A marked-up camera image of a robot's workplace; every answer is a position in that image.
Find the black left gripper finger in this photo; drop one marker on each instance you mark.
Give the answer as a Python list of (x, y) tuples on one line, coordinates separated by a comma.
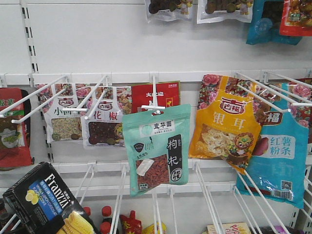
[(54, 225)]

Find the black Franzzi cookie box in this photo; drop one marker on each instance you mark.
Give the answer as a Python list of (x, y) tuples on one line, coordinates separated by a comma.
[(40, 195)]

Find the teal goji berry pouch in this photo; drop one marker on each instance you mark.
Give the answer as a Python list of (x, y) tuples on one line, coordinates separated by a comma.
[(157, 147)]

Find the red-capped soy sauce bottle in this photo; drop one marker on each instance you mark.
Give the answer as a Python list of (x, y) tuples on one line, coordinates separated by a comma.
[(87, 210)]

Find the red spouted sauce pouch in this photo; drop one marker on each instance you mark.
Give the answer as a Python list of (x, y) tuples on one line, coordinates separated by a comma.
[(130, 225)]

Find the red snack bag far left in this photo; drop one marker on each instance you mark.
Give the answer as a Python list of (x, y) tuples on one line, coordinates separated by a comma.
[(15, 138)]

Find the white Sichuan pepper pouch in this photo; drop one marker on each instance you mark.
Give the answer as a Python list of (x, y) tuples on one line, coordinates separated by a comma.
[(102, 124)]

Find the white fennel seed pouch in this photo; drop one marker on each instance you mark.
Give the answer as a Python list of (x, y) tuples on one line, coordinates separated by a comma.
[(63, 124)]

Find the white centre display hook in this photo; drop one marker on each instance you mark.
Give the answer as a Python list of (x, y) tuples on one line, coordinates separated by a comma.
[(157, 110)]

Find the cream Pocky style box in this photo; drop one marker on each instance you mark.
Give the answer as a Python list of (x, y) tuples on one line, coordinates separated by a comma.
[(231, 228)]

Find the yellow white fungus pouch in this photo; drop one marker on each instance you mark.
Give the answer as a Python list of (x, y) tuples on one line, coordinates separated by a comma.
[(225, 123)]

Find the blue sweet potato noodle pouch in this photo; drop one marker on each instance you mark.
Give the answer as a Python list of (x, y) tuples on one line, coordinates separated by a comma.
[(277, 167)]

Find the white mushroom pouch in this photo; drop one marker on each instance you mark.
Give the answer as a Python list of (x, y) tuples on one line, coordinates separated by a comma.
[(210, 11), (169, 10)]

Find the blue pouch top right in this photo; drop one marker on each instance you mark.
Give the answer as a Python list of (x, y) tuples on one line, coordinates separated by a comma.
[(265, 25)]

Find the red pouch top right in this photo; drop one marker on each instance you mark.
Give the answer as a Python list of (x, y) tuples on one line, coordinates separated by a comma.
[(296, 18)]

